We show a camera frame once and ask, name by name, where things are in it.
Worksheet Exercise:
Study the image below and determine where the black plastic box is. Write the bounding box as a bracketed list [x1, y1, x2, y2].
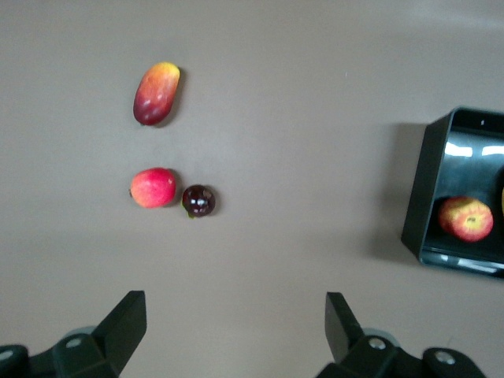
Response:
[400, 106, 504, 280]

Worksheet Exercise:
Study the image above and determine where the red yellow apple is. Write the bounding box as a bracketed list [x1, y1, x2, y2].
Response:
[437, 195, 495, 243]

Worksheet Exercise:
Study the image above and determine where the dark purple plum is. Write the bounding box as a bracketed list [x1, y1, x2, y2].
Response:
[181, 183, 217, 218]

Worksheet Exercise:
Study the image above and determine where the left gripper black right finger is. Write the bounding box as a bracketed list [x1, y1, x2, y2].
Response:
[314, 291, 489, 378]

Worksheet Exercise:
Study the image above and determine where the red yellow mango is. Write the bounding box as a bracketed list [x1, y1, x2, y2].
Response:
[132, 61, 181, 127]

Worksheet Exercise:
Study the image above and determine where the red peach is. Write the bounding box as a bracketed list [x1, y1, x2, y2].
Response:
[129, 167, 177, 209]

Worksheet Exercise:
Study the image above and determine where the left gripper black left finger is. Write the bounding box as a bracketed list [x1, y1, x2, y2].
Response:
[0, 290, 148, 378]

